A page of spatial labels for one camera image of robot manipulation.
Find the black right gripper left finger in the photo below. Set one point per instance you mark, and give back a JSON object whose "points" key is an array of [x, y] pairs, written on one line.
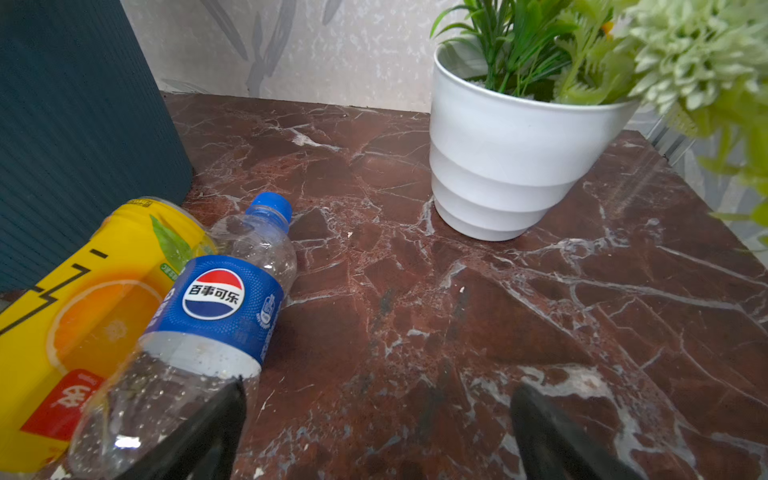
{"points": [[203, 446]]}

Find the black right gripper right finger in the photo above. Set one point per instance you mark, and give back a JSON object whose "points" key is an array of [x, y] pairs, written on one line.
{"points": [[552, 446]]}

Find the clear Pepsi bottle blue label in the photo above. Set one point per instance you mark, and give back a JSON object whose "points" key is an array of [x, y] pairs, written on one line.
{"points": [[213, 327]]}

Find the yellow orange drink bottle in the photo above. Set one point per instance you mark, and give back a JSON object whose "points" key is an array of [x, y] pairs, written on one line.
{"points": [[65, 336]]}

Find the teal ribbed trash bin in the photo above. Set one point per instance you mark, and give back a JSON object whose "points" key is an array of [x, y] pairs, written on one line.
{"points": [[84, 129]]}

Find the white plant pot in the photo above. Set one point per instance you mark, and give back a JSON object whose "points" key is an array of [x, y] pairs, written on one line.
{"points": [[500, 163]]}

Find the green artificial plant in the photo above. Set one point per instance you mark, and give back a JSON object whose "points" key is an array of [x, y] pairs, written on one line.
{"points": [[702, 65]]}

